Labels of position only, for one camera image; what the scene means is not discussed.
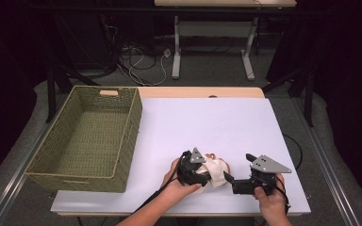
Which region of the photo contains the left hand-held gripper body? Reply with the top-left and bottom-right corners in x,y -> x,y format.
177,147 -> 213,187

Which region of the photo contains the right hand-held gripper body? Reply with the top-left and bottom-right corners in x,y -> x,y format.
232,154 -> 292,196

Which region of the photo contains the cream baby bodysuit brown trim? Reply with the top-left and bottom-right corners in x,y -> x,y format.
197,153 -> 231,194

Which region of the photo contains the green woven basket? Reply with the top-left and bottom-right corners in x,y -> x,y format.
25,85 -> 143,193

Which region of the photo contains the person's left hand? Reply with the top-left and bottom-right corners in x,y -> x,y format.
160,157 -> 203,205

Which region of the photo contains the person's right hand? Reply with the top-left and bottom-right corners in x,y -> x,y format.
254,173 -> 291,222

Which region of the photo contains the white table mat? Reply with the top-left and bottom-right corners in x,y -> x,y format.
50,97 -> 311,215

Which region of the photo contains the wooden desk with white legs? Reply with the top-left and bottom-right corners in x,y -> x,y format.
154,0 -> 297,81

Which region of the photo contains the black horizontal bar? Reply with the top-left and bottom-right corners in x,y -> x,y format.
27,7 -> 331,17

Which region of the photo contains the thin black floor cable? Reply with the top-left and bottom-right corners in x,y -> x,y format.
282,134 -> 304,170

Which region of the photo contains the right hand-held gripper black cable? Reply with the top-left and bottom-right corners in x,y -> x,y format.
274,178 -> 291,216

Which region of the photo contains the hand-held gripper black cable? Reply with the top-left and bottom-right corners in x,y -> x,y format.
131,151 -> 191,216
274,178 -> 291,216

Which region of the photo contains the left hand-held gripper black cable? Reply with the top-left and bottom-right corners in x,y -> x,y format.
131,151 -> 191,216

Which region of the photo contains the aluminium floor rail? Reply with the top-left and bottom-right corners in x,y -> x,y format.
291,97 -> 362,226
0,121 -> 50,226

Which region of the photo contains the white floor cable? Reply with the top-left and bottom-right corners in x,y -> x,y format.
128,48 -> 173,88

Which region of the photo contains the bundle of black cables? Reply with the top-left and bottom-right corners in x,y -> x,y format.
100,15 -> 158,72

